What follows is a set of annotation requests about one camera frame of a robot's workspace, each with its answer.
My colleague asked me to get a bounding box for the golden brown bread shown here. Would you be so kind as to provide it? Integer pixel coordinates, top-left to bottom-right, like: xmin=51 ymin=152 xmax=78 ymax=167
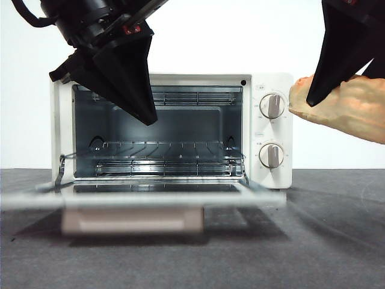
xmin=288 ymin=74 xmax=385 ymax=144

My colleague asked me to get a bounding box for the white oven temperature knob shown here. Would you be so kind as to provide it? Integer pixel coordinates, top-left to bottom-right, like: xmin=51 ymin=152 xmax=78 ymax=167
xmin=259 ymin=93 xmax=286 ymax=119

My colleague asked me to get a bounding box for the white oven timer knob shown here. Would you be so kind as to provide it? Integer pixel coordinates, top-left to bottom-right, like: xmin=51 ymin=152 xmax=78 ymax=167
xmin=259 ymin=143 xmax=285 ymax=169

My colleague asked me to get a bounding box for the white toaster oven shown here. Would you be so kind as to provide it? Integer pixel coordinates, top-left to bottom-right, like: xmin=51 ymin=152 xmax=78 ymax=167
xmin=49 ymin=72 xmax=294 ymax=190

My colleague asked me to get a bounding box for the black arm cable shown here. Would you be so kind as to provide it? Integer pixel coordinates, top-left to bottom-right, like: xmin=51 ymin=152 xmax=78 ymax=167
xmin=11 ymin=0 xmax=61 ymax=28

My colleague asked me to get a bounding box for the metal wire oven rack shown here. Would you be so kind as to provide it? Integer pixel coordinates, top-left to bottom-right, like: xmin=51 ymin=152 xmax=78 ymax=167
xmin=61 ymin=140 xmax=247 ymax=161

